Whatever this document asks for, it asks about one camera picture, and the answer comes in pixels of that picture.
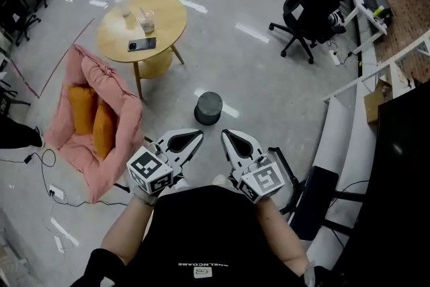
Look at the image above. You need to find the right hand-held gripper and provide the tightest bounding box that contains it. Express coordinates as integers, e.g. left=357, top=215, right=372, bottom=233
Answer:
left=221, top=129, right=286, bottom=204

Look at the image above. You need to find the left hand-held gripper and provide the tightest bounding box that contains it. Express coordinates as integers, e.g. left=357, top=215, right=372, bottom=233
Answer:
left=126, top=128, right=205, bottom=196

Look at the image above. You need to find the person's left forearm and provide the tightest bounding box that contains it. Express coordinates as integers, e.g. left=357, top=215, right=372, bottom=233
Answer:
left=100, top=194, right=156, bottom=267

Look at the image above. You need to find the person's right forearm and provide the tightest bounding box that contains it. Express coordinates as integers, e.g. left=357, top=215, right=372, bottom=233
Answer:
left=253, top=200, right=310, bottom=276

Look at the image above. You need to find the person's left hand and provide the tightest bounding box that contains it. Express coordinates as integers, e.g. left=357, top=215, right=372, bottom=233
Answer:
left=128, top=177, right=159, bottom=206

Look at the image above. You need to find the orange pillow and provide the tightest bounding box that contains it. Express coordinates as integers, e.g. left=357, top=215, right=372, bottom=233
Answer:
left=67, top=85, right=99, bottom=136
left=92, top=98, right=117, bottom=161

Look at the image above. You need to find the black metal stand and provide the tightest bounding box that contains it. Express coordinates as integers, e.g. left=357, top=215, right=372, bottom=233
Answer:
left=267, top=145, right=341, bottom=241

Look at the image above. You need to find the person's black shirt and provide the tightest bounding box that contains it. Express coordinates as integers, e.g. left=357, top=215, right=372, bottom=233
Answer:
left=69, top=184, right=337, bottom=287

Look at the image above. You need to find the pink floor lounge chair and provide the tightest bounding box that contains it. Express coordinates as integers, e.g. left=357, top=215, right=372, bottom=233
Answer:
left=44, top=43, right=145, bottom=204

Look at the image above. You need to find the white shelf rack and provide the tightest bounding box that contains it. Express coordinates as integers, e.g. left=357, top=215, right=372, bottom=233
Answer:
left=306, top=29, right=430, bottom=268

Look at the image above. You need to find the black smartphone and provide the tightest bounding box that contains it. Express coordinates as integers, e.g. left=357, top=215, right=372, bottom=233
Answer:
left=127, top=36, right=157, bottom=52

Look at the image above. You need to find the round wooden side table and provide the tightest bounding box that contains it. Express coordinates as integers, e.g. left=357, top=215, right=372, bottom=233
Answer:
left=96, top=0, right=188, bottom=100

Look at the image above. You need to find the clear plastic drink cup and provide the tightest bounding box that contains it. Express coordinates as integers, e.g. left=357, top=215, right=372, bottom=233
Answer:
left=136, top=7, right=157, bottom=34

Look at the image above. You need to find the cardboard box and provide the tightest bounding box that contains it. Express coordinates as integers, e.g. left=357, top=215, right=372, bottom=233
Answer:
left=363, top=78, right=394, bottom=126

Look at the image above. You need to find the large black panel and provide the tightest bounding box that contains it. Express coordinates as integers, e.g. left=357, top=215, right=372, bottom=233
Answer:
left=331, top=80, right=430, bottom=287

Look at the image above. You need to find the white desk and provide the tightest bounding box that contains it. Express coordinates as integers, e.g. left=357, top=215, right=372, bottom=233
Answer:
left=349, top=0, right=390, bottom=55

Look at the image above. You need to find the black cable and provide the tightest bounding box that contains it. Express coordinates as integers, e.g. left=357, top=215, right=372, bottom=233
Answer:
left=0, top=148, right=128, bottom=208

